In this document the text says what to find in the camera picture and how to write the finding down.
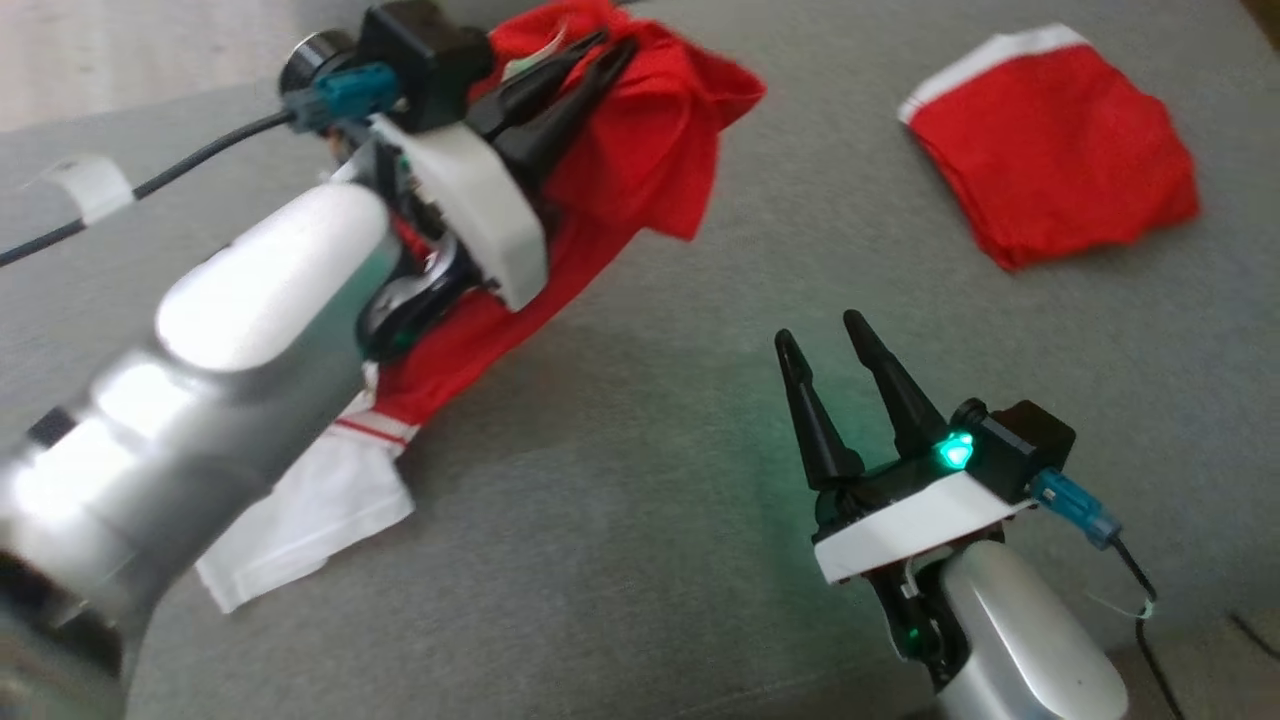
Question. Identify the red shorts white trim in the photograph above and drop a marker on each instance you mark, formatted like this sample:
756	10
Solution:
1060	150

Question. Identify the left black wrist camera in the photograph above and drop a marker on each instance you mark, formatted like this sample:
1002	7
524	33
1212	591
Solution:
420	50

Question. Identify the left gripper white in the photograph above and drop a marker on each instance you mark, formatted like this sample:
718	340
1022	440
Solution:
480	210

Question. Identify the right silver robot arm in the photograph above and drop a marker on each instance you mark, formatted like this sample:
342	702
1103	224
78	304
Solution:
1020	640

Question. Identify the red jersey white sleeves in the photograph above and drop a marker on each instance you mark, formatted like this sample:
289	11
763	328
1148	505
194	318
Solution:
640	170

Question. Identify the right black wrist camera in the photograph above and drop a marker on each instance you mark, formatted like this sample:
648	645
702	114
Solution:
1025	440

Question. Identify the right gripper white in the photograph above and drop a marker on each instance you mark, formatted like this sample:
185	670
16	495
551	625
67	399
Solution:
900	525

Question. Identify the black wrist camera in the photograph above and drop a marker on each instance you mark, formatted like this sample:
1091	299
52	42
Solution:
420	50
1025	440

